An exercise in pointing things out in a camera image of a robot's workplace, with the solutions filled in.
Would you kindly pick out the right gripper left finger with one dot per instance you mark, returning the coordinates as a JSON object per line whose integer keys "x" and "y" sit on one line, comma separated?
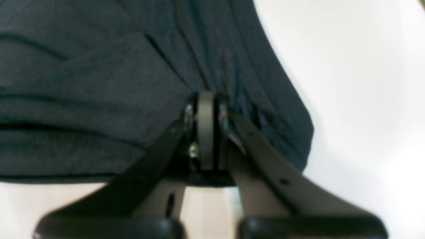
{"x": 144, "y": 202}

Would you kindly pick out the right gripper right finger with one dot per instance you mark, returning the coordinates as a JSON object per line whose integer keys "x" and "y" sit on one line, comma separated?
{"x": 278, "y": 202}

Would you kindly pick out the black long-sleeve T-shirt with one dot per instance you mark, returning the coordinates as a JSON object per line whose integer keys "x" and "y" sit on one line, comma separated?
{"x": 88, "y": 85}

